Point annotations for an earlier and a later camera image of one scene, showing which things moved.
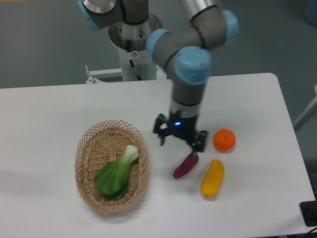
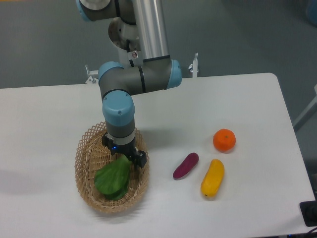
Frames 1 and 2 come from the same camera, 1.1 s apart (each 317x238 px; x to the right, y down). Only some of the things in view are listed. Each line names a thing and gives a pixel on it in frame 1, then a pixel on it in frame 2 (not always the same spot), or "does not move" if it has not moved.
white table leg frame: x=310 y=109 does not move
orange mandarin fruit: x=224 y=140 does not move
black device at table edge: x=308 y=209 does not move
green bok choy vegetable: x=111 y=178 does not move
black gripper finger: x=162 y=133 to x=106 y=141
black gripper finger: x=197 y=143 to x=139 y=157
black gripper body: x=182 y=126 to x=129 y=150
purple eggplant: x=186 y=166 does not move
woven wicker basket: x=102 y=144 does not move
